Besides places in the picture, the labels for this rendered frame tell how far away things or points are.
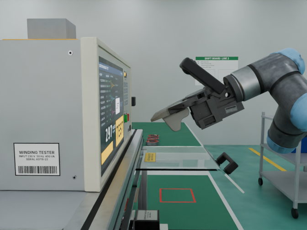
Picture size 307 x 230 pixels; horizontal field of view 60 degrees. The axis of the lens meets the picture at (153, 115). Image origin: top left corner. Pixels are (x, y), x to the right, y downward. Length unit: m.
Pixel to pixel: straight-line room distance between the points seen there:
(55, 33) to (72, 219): 4.26
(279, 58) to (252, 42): 5.49
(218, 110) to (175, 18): 5.35
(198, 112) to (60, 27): 4.00
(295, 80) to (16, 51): 0.51
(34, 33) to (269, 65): 4.21
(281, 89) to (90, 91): 0.41
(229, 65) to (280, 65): 5.32
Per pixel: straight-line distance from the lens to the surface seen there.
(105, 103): 0.41
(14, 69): 0.39
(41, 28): 4.60
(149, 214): 0.75
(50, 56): 0.38
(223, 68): 5.93
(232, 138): 6.08
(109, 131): 0.44
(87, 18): 6.11
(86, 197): 0.37
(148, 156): 0.74
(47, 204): 0.36
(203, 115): 0.62
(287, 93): 0.62
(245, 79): 0.63
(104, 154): 0.41
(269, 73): 0.65
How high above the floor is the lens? 1.26
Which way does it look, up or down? 6 degrees down
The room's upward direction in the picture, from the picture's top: straight up
